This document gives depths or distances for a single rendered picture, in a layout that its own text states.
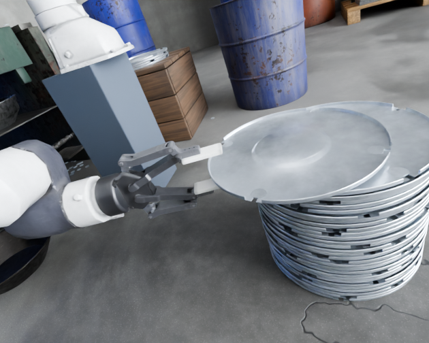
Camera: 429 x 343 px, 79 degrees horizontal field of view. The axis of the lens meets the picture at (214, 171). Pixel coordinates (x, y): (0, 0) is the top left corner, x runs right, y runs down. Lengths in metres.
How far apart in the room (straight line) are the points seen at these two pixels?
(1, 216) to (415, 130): 0.61
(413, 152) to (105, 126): 0.73
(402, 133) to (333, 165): 0.13
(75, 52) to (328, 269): 0.77
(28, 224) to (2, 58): 0.91
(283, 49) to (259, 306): 1.03
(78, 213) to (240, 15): 0.99
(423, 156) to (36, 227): 0.61
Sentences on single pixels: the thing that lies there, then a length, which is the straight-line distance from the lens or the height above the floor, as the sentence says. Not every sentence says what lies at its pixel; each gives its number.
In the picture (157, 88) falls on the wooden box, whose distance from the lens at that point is 1.19.
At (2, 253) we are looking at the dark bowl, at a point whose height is 0.02.
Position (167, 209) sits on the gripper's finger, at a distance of 0.50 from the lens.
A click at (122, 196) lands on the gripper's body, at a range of 0.50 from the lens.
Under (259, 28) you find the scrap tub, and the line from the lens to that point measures 1.23.
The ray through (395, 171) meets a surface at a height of 0.24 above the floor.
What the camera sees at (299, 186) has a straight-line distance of 0.37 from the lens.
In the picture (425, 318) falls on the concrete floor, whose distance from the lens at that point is 0.57.
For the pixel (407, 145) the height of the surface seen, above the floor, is 0.24.
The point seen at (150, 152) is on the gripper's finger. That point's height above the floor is 0.32.
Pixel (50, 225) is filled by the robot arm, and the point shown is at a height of 0.25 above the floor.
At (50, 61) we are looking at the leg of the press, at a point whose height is 0.49.
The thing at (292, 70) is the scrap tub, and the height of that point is 0.14.
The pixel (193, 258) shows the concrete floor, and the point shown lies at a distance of 0.67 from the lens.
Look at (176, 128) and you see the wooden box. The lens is 1.24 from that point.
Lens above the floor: 0.48
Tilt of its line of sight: 31 degrees down
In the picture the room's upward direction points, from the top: 19 degrees counter-clockwise
